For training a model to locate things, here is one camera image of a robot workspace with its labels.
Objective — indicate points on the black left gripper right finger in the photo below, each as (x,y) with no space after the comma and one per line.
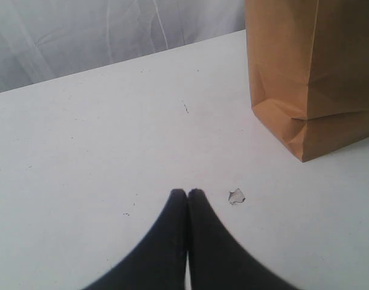
(216,259)

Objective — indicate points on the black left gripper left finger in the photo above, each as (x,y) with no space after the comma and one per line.
(159,260)

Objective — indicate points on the brown paper shopping bag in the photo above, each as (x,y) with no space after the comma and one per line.
(309,72)

